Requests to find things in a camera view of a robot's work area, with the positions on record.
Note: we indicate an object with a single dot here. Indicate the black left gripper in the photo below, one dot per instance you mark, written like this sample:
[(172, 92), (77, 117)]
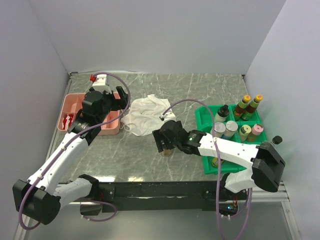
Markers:
[(121, 103)]

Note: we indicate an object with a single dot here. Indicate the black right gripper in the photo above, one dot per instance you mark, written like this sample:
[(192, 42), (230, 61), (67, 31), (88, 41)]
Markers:
[(159, 136)]

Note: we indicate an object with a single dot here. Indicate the small yellow dropper bottle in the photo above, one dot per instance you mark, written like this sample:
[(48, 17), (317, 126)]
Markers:
[(215, 162)]

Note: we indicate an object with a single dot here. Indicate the silver lid blue label jar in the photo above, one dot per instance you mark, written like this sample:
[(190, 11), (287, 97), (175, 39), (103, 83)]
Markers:
[(231, 128)]

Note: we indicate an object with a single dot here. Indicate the red sauce bottle yellow cap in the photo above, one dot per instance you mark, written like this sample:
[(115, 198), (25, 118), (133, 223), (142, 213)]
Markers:
[(252, 107)]

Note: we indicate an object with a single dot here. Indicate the pink lid spice jar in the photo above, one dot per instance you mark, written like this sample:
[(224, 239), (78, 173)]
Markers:
[(256, 130)]

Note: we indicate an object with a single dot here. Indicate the dark sauce bottle black cap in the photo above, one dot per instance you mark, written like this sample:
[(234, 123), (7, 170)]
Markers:
[(276, 140)]

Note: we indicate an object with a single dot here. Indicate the black cap spice jar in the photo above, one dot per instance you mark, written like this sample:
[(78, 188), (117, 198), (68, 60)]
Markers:
[(166, 150)]

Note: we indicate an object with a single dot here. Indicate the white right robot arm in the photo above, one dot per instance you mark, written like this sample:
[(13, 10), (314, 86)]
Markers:
[(263, 164)]

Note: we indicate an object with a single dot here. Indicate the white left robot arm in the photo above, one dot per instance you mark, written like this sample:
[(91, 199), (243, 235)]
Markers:
[(40, 197)]

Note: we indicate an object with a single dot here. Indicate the red white striped packet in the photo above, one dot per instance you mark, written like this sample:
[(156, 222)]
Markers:
[(67, 121)]

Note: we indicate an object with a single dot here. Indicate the white crumpled cloth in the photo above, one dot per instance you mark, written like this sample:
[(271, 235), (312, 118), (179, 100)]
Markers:
[(144, 114)]

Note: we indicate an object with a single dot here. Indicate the green compartment bin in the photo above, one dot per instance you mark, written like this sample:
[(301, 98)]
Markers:
[(204, 124)]

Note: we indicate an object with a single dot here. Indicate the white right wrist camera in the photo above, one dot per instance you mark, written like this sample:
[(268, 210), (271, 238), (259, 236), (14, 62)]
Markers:
[(168, 116)]

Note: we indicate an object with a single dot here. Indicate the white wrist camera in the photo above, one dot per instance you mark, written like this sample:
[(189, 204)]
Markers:
[(168, 116), (101, 83)]

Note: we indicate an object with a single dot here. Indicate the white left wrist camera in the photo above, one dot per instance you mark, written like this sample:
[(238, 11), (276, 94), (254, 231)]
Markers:
[(101, 83)]

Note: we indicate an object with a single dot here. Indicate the black front mounting rail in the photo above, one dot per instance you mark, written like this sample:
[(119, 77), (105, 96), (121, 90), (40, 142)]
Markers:
[(167, 195)]

